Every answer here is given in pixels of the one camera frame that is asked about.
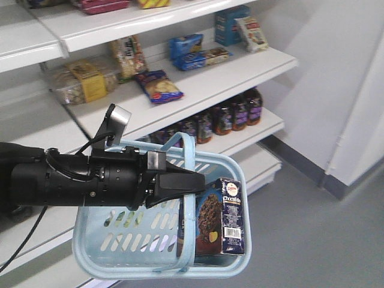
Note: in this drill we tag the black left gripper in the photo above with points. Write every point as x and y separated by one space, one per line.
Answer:
132 179

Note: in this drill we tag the blue Chocofello cookie box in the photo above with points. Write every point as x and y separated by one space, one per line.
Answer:
220 219

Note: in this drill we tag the light blue plastic basket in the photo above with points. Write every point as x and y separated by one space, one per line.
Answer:
113 243

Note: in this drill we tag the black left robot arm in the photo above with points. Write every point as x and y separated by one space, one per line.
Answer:
36 177

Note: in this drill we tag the clear cookie tub yellow label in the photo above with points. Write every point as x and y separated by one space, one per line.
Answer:
84 80

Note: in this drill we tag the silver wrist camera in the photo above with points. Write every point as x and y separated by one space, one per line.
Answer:
116 120

